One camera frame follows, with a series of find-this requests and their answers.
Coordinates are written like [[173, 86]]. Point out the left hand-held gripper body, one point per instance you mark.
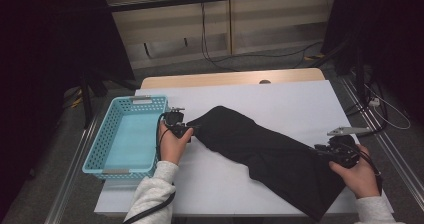
[[174, 117]]

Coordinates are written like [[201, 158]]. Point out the white table cover sheet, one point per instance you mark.
[[266, 97]]

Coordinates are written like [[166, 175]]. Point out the black stand with upright pole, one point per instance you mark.
[[359, 74]]

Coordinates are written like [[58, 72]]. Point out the metal floor rail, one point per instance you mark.
[[70, 177], [400, 164]]

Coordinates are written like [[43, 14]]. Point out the light blue plastic basket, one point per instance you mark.
[[133, 140]]

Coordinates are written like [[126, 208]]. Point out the wooden table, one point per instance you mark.
[[216, 78]]

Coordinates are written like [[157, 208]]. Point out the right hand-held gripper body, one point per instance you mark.
[[343, 150]]

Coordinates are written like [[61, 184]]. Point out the narrow black curtain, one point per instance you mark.
[[393, 24]]

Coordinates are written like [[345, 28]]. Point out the person's left hand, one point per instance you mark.
[[170, 147]]

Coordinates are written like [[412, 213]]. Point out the black shorts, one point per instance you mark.
[[266, 150]]

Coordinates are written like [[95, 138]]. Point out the person's right hand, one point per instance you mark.
[[363, 180]]

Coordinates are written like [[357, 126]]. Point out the wide black curtain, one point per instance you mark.
[[40, 34]]

